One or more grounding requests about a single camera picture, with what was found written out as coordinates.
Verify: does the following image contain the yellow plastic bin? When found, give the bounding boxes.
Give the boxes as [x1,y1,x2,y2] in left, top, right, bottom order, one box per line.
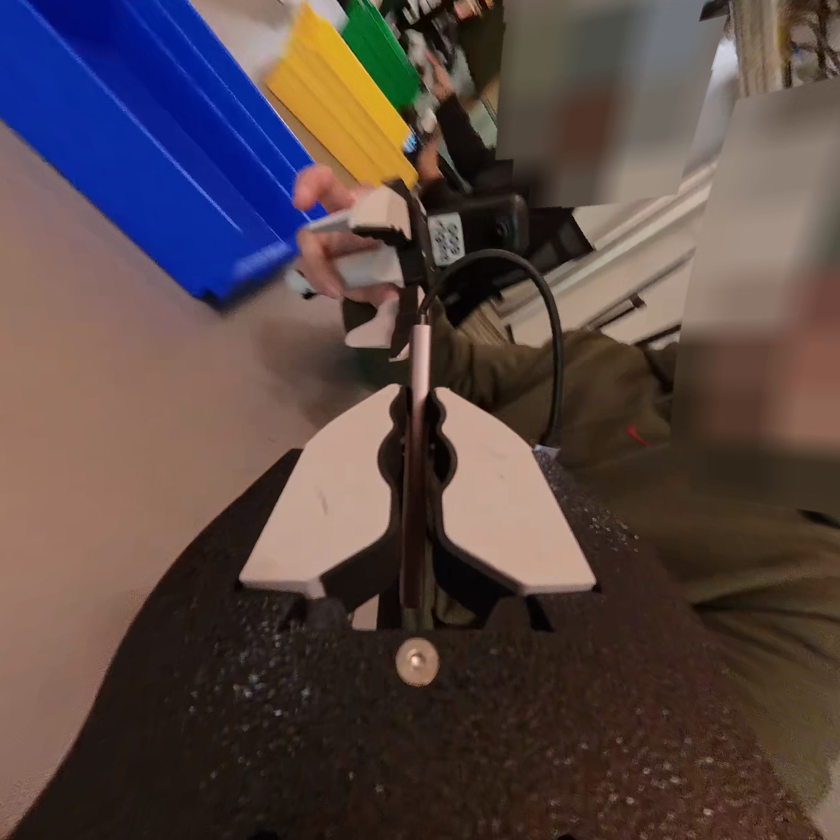
[266,3,421,189]

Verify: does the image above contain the green plastic bin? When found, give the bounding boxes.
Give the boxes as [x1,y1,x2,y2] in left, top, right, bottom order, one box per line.
[341,0,422,109]

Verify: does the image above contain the black hub cable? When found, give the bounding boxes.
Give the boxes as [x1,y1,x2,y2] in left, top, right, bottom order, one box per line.
[416,249,565,460]

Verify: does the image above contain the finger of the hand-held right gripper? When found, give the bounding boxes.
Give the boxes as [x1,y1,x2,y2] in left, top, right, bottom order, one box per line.
[285,248,406,298]
[303,187,414,242]

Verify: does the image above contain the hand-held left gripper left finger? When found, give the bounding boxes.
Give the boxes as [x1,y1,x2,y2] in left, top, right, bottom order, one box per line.
[238,384,404,613]

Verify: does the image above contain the person's right forearm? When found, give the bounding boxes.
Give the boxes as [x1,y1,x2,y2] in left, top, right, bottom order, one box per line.
[427,308,677,467]

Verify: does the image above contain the person's right hand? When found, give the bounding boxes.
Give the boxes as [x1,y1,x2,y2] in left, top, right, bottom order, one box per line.
[290,164,399,308]

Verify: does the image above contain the large blue plastic bin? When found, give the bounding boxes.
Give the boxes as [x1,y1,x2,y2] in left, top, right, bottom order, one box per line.
[0,0,329,311]

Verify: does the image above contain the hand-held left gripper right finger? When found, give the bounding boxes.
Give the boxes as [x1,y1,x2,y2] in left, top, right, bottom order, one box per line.
[425,387,597,621]

